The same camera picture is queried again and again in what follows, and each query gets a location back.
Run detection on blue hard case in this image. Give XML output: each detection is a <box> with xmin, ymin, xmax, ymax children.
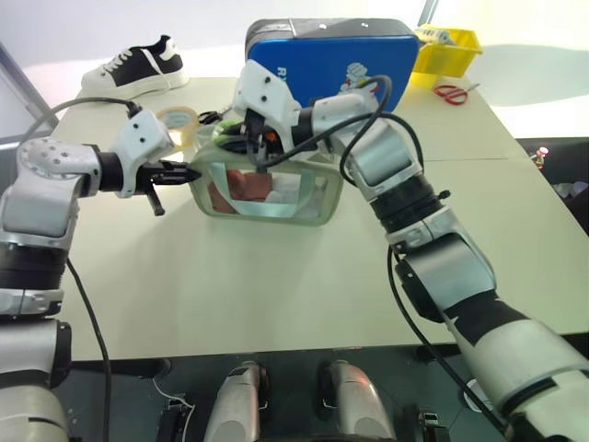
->
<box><xmin>244</xmin><ymin>17</ymin><xmax>422</xmax><ymax>114</ymax></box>

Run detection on green pouch with clear window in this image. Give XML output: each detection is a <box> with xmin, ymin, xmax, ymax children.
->
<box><xmin>190</xmin><ymin>135</ymin><xmax>345</xmax><ymax>229</ymax></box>

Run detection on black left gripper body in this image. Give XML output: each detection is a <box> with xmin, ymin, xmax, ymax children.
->
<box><xmin>136</xmin><ymin>160</ymin><xmax>167</xmax><ymax>218</ymax></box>

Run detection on thin white cable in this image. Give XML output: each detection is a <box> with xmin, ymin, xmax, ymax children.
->
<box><xmin>150</xmin><ymin>371</ymin><xmax>196</xmax><ymax>442</ymax></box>

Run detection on red item inside pouch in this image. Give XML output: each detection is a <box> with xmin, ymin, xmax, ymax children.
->
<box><xmin>207</xmin><ymin>167</ymin><xmax>271</xmax><ymax>214</ymax></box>

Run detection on clear tape roll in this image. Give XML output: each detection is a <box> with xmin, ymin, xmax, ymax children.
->
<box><xmin>154</xmin><ymin>105</ymin><xmax>201</xmax><ymax>149</ymax></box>

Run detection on silver left robot leg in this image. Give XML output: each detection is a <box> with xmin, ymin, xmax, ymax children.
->
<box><xmin>203</xmin><ymin>360</ymin><xmax>269</xmax><ymax>442</ymax></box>

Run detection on white item inside pouch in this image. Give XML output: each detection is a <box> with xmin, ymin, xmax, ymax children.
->
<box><xmin>267</xmin><ymin>173</ymin><xmax>301</xmax><ymax>204</ymax></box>

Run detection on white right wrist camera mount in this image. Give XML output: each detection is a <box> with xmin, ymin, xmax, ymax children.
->
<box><xmin>233</xmin><ymin>59</ymin><xmax>302</xmax><ymax>154</ymax></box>

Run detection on yellow plastic bin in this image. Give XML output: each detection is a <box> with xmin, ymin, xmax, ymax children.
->
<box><xmin>410</xmin><ymin>25</ymin><xmax>484</xmax><ymax>89</ymax></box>

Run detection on silver robot leg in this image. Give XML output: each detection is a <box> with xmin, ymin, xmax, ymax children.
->
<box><xmin>318</xmin><ymin>359</ymin><xmax>398</xmax><ymax>442</ymax></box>
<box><xmin>203</xmin><ymin>360</ymin><xmax>269</xmax><ymax>442</ymax></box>

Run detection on black and white sneaker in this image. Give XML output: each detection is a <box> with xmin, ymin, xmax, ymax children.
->
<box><xmin>81</xmin><ymin>35</ymin><xmax>191</xmax><ymax>99</ymax></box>

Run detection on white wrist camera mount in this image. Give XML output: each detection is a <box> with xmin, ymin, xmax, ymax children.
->
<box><xmin>233</xmin><ymin>59</ymin><xmax>302</xmax><ymax>154</ymax></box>
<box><xmin>109</xmin><ymin>109</ymin><xmax>177</xmax><ymax>200</ymax></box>

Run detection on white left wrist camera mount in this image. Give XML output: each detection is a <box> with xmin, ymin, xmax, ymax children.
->
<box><xmin>109</xmin><ymin>109</ymin><xmax>177</xmax><ymax>200</ymax></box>

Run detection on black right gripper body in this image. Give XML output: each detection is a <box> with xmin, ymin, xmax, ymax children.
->
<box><xmin>257</xmin><ymin>118</ymin><xmax>285</xmax><ymax>157</ymax></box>

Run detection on white roll in bin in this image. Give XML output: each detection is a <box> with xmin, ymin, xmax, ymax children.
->
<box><xmin>415</xmin><ymin>24</ymin><xmax>456</xmax><ymax>48</ymax></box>

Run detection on silver right robot leg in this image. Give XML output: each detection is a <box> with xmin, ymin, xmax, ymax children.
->
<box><xmin>318</xmin><ymin>359</ymin><xmax>398</xmax><ymax>442</ymax></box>

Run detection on red-handled scissors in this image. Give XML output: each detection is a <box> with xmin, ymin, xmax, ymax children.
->
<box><xmin>433</xmin><ymin>82</ymin><xmax>480</xmax><ymax>107</ymax></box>

